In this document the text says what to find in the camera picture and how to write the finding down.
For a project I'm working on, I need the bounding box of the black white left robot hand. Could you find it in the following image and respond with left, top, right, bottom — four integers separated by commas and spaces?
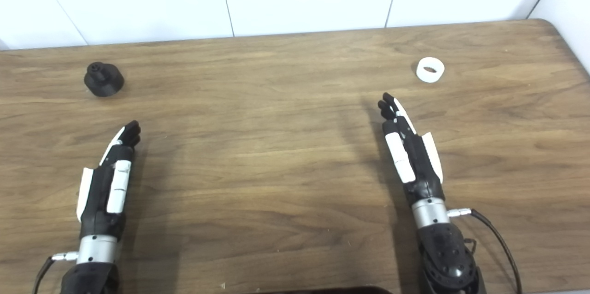
76, 120, 142, 241

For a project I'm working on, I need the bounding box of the white plastic ring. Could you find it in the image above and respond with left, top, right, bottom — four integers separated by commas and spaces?
416, 57, 446, 83

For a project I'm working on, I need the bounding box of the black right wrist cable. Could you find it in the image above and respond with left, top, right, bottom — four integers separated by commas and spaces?
447, 208, 523, 294

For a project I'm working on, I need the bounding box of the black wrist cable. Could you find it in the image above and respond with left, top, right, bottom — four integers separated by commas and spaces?
32, 252, 79, 294
447, 208, 523, 294

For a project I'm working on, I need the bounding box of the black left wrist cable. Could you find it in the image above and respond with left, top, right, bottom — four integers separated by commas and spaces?
32, 252, 79, 294

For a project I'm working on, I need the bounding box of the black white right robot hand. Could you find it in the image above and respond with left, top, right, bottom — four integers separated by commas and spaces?
378, 92, 447, 202

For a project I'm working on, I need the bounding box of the round black plastic part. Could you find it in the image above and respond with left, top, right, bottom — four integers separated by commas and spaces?
83, 62, 125, 97

